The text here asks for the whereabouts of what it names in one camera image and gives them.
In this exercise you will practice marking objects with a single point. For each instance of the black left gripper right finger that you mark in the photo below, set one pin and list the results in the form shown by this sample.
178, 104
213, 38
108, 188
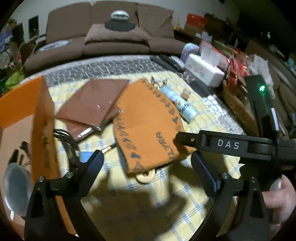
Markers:
238, 211

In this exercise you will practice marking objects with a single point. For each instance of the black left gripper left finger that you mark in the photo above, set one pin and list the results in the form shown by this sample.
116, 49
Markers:
44, 221

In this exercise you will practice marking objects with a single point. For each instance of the right hand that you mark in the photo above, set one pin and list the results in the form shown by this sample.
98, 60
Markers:
281, 202

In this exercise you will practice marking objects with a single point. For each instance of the round hand mirror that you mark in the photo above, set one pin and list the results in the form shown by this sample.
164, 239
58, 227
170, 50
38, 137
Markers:
17, 188

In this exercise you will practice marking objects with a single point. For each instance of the blue bristle makeup brush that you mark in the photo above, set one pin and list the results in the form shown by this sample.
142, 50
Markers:
104, 150

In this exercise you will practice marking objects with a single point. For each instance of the wicker basket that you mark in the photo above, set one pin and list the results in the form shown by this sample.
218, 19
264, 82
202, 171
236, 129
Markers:
244, 116

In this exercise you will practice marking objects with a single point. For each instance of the yellow plaid cloth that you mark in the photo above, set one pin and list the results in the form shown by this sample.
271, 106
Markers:
172, 205

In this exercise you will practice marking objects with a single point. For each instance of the orange cardboard box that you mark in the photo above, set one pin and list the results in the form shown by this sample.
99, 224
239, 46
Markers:
27, 124

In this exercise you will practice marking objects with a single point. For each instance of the brown wrapped notebook lower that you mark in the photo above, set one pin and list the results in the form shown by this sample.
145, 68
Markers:
79, 131

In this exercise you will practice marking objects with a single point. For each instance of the brown wrapped notebook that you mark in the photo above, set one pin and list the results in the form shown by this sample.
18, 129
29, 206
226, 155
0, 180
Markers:
79, 131
91, 103

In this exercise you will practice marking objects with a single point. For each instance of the white spray bottle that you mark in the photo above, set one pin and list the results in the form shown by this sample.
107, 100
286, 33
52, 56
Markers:
185, 109

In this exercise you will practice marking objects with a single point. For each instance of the beige spiral hair brush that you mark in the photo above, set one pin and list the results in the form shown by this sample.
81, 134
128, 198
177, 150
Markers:
146, 176

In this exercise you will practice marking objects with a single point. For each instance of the red snack packaging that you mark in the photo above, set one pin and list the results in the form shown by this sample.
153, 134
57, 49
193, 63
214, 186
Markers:
234, 71

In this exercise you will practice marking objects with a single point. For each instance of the white tissue box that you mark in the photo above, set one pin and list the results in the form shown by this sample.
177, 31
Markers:
210, 75

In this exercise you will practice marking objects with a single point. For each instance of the small brown square packet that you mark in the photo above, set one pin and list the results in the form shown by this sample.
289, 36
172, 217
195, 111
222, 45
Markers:
185, 94

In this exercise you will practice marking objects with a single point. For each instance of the brown wrapped notebook upper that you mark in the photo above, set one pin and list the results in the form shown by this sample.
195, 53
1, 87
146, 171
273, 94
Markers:
91, 103

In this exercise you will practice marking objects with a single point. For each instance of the orange felt pouch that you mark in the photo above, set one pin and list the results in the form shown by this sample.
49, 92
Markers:
145, 130

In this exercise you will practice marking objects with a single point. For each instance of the gold hair clip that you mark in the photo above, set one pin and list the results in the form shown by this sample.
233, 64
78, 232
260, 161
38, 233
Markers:
158, 84

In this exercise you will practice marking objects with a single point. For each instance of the purple white jar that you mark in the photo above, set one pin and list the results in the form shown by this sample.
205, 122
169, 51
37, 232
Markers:
188, 49

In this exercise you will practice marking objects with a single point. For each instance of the black remote control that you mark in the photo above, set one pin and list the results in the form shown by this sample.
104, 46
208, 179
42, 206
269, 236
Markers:
168, 63

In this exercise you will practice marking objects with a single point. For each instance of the green bag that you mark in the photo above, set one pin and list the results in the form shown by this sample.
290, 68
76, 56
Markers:
14, 80

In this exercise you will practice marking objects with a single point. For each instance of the grey pebble pattern blanket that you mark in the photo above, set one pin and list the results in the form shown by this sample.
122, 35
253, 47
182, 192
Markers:
67, 78

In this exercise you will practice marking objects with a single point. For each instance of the brown cushion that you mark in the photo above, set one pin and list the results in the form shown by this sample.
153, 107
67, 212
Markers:
99, 33

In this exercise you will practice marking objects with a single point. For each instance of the brown sofa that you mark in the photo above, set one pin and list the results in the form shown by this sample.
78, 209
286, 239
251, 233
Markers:
83, 30

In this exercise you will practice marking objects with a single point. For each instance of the black round pad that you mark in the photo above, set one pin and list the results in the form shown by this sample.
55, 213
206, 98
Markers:
119, 25

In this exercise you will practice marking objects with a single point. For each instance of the silver oval device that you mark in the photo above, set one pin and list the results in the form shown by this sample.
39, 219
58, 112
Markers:
120, 15

